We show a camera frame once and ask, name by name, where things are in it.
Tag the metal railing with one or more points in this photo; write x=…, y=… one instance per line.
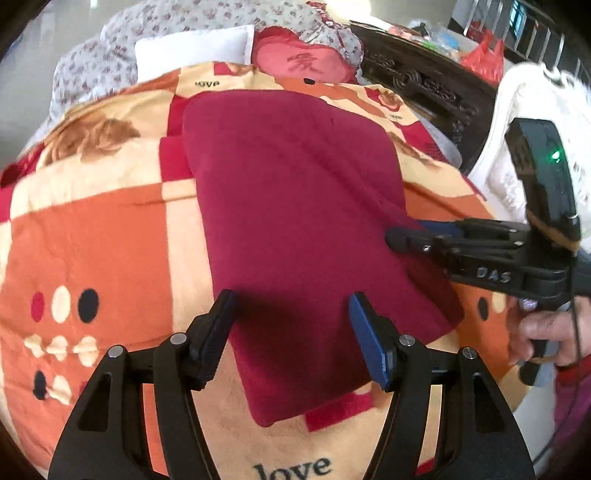
x=536, y=39

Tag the person's right hand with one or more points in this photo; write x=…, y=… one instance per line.
x=540, y=325

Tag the clutter of plastic bags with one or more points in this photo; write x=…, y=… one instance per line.
x=438, y=39

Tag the person's right forearm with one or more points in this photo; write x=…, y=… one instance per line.
x=575, y=401

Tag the orange checked printed blanket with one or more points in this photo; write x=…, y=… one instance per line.
x=92, y=230

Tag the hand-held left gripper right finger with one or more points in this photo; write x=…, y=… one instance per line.
x=369, y=337

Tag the white ornate chair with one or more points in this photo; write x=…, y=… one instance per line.
x=526, y=92

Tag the grey floral quilt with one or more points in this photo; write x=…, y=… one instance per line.
x=115, y=41

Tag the dark carved wooden headboard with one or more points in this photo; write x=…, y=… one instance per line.
x=415, y=78

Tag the white pillow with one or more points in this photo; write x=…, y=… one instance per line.
x=194, y=50

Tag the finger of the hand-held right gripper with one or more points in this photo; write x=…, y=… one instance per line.
x=406, y=240
x=434, y=227

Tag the maroon garment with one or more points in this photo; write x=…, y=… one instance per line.
x=286, y=207

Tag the red plastic bag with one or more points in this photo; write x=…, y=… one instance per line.
x=485, y=60

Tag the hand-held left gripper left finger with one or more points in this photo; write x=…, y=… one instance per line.
x=217, y=332

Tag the red heart-shaped pillow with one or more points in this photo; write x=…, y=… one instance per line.
x=304, y=60

